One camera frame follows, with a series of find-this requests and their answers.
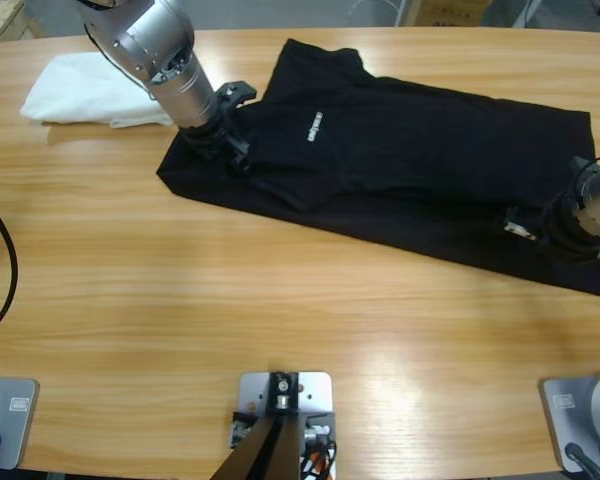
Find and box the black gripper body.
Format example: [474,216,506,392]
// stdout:
[539,189,600,264]
[179,107,236,160]

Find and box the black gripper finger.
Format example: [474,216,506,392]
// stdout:
[228,133,253,174]
[502,205,539,242]

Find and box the black polo shirt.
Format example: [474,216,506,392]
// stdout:
[155,38,600,300]

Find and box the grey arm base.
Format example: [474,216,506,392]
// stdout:
[538,369,600,474]
[0,377,40,471]

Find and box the white folded garment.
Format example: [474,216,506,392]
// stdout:
[19,52,177,130]

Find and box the grey metal leg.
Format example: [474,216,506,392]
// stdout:
[509,0,544,29]

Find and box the brown cardboard box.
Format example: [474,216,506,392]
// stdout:
[409,0,491,26]

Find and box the wooden pallet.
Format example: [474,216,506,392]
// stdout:
[0,0,46,44]

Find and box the white wire frame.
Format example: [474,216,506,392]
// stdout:
[348,0,406,26]

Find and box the white mount block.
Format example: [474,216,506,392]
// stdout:
[229,370,337,480]

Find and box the dark camera post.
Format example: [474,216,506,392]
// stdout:
[212,372,301,480]

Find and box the orange black cable bundle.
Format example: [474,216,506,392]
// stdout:
[299,439,337,480]

